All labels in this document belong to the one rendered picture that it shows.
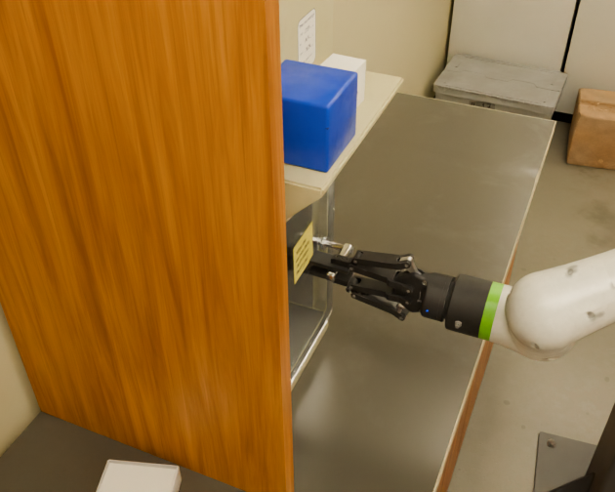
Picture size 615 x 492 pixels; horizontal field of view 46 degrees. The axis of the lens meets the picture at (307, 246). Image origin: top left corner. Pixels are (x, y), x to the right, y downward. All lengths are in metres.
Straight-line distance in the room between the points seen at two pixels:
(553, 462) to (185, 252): 1.81
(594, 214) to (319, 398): 2.43
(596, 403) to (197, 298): 1.98
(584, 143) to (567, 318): 2.90
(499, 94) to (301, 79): 2.91
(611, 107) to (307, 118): 3.14
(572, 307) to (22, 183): 0.73
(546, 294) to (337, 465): 0.49
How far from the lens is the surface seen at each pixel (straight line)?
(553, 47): 4.08
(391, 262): 1.15
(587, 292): 1.00
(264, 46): 0.70
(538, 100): 3.76
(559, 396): 2.71
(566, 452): 2.55
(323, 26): 1.08
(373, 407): 1.35
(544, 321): 0.99
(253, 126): 0.74
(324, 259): 1.21
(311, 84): 0.88
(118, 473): 1.26
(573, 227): 3.47
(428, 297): 1.15
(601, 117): 3.80
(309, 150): 0.87
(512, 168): 2.01
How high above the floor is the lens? 1.99
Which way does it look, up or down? 39 degrees down
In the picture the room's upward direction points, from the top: straight up
